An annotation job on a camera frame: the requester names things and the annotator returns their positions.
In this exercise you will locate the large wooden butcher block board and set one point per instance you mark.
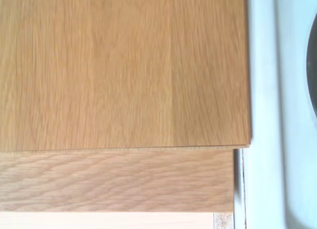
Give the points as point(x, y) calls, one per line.
point(119, 73)

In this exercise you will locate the white electric stove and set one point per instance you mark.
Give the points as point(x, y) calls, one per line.
point(275, 115)

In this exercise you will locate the black coil stove burner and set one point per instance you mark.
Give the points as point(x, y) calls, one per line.
point(312, 73)

